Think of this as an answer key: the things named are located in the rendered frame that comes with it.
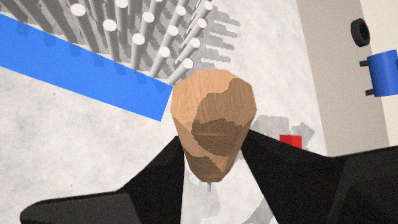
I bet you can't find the red cube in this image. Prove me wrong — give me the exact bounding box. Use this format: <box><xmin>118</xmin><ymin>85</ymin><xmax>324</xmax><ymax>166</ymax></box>
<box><xmin>280</xmin><ymin>135</ymin><xmax>302</xmax><ymax>148</ymax></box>

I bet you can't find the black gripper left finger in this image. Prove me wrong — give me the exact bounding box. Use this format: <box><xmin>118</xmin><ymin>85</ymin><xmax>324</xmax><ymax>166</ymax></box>
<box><xmin>19</xmin><ymin>135</ymin><xmax>185</xmax><ymax>224</ymax></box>

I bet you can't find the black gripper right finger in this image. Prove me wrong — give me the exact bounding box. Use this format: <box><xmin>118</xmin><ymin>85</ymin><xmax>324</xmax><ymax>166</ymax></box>
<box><xmin>241</xmin><ymin>129</ymin><xmax>398</xmax><ymax>224</ymax></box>

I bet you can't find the blue flat strip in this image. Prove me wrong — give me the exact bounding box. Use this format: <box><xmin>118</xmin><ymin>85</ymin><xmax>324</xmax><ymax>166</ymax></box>
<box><xmin>0</xmin><ymin>14</ymin><xmax>173</xmax><ymax>122</ymax></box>

